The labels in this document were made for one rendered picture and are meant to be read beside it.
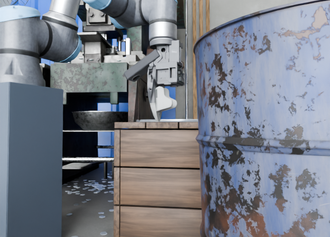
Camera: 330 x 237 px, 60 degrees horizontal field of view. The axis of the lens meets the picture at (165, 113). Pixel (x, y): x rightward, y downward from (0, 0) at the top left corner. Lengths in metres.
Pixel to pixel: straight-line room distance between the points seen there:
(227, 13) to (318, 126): 2.67
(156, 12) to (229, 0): 2.27
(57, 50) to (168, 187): 0.55
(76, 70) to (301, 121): 1.27
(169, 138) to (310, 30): 0.54
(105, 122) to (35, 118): 0.73
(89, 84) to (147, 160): 0.73
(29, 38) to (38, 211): 0.48
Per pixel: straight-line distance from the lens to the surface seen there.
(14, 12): 0.92
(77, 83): 1.49
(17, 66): 0.88
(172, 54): 0.76
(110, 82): 1.44
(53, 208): 0.93
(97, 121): 1.53
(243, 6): 3.02
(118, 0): 0.76
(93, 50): 1.56
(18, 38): 0.90
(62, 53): 1.00
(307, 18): 0.36
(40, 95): 0.86
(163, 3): 0.79
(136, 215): 0.87
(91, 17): 1.68
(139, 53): 1.66
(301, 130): 0.35
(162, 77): 0.75
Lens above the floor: 0.35
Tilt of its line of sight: 2 degrees up
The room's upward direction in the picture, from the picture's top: straight up
